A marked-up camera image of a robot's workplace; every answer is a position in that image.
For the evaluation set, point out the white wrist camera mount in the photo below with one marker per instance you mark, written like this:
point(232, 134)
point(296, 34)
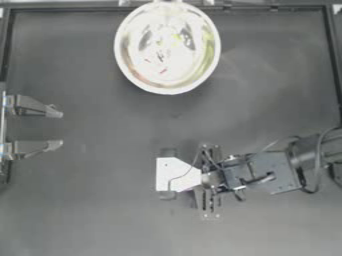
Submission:
point(171, 170)

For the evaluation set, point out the red candy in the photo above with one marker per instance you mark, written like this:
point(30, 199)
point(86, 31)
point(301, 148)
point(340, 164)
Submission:
point(163, 70)

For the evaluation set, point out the steel bowl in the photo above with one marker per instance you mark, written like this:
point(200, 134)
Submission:
point(187, 73)

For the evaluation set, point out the green candy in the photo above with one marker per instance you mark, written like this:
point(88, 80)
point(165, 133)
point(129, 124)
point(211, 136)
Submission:
point(176, 36)

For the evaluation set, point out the black table frame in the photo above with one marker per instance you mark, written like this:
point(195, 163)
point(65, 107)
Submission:
point(66, 6)

